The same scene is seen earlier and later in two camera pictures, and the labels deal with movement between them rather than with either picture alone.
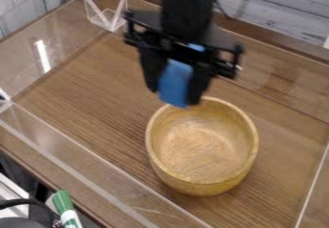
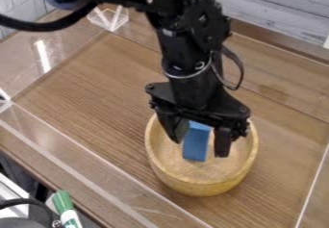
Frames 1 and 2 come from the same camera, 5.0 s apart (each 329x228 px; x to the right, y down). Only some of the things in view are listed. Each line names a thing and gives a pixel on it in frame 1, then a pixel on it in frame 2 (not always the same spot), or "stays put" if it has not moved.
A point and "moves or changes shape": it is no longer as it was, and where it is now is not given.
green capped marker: (63, 203) stays put
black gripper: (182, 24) -> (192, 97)
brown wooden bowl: (202, 146) stays put
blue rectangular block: (176, 82) moves or changes shape
